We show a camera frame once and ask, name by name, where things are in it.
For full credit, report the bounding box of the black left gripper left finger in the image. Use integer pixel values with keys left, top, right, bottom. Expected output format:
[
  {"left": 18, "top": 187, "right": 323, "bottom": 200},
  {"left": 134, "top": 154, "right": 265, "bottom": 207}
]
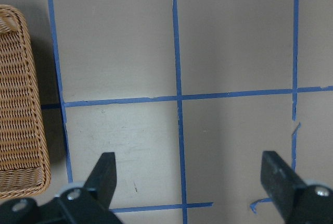
[{"left": 83, "top": 152, "right": 116, "bottom": 208}]

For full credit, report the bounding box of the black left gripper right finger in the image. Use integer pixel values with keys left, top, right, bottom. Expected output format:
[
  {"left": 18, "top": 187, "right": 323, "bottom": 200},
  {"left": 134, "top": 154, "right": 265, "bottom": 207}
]
[{"left": 260, "top": 151, "right": 306, "bottom": 218}]

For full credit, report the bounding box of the brown wicker basket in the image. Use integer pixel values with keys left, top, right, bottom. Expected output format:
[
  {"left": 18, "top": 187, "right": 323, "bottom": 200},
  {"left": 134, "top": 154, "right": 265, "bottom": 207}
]
[{"left": 1, "top": 5, "right": 51, "bottom": 200}]

